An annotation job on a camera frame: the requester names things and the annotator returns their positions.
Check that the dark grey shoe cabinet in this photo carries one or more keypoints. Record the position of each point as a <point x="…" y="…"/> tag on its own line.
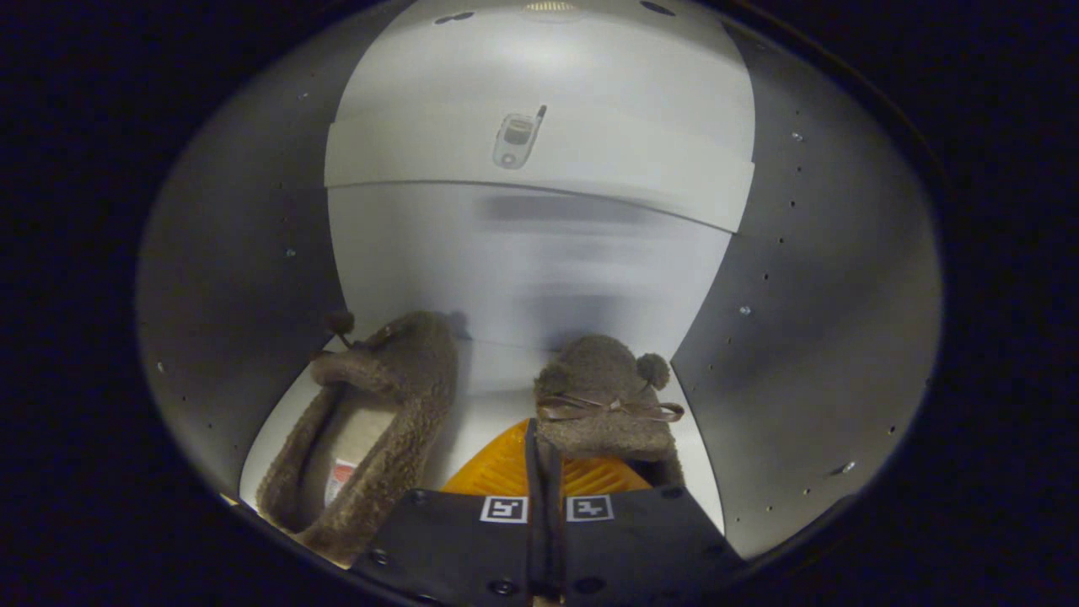
<point x="809" y="337"/>

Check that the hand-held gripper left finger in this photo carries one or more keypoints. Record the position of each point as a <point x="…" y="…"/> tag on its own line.
<point x="447" y="548"/>

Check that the brown fuzzy shoe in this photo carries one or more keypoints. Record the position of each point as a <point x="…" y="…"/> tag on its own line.
<point x="405" y="405"/>
<point x="603" y="379"/>

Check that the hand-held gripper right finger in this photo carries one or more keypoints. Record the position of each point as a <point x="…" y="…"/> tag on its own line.
<point x="641" y="548"/>

